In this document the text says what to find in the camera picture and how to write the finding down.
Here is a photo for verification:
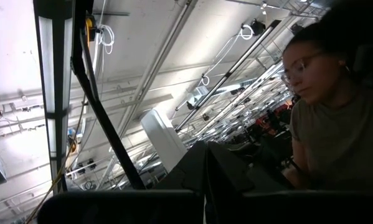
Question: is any white coiled hanging cable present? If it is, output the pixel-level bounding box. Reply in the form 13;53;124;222
96;23;116;55

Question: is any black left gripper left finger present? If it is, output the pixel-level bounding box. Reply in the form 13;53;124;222
37;189;205;224

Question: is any person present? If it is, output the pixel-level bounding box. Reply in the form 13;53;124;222
281;0;373;192

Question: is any black hanging cable reel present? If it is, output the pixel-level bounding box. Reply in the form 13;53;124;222
239;18;267;41

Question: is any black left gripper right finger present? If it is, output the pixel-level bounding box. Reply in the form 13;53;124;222
241;190;373;224

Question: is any black angular equipment housing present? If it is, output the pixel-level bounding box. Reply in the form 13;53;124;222
154;140;295;200

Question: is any long ceiling light bar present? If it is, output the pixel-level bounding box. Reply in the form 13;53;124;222
174;19;283;132

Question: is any white building pillar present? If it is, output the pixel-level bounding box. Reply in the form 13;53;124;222
140;108;187;174

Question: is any black diagonal frame brace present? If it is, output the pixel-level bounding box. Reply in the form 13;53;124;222
71;0;147;190

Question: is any black overhead light bar frame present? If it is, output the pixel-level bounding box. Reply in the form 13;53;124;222
32;0;75;195

